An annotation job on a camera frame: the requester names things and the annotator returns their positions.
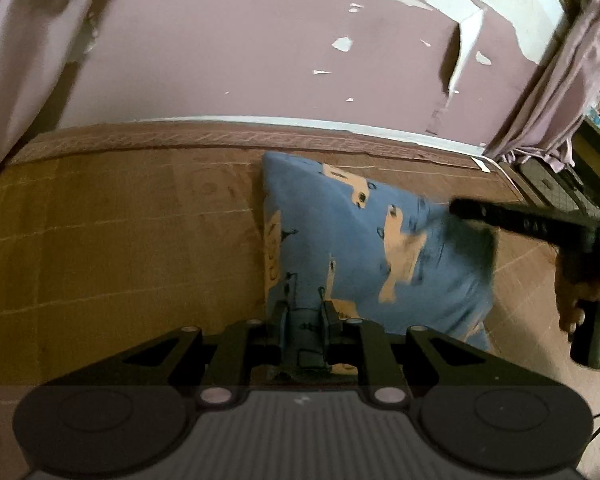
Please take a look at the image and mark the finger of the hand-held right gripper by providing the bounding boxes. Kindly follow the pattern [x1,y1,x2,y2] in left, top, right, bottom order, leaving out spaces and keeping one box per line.
[450,198,598,252]

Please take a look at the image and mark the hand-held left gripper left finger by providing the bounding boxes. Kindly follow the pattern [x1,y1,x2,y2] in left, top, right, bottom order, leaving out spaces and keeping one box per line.
[120,301,293,406]

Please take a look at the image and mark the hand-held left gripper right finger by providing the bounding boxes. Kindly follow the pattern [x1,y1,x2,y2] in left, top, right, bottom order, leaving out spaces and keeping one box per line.
[320,300,483,406]

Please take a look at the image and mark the blue printed pants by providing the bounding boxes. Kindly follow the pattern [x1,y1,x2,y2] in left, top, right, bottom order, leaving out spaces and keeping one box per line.
[261,152,498,383]

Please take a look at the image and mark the person's right hand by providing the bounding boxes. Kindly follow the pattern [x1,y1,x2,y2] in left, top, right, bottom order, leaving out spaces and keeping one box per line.
[553,255,600,335]

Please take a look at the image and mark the grey mesh crate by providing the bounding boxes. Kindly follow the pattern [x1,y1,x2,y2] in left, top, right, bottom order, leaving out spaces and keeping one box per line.
[515,159,600,221]

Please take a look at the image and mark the pale curtain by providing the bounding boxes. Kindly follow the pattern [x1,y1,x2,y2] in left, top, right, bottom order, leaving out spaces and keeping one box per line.
[0,0,103,188]
[485,0,600,173]

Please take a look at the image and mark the brown patterned mat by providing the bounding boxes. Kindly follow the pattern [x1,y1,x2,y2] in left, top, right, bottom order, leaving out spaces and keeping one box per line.
[0,122,600,480]

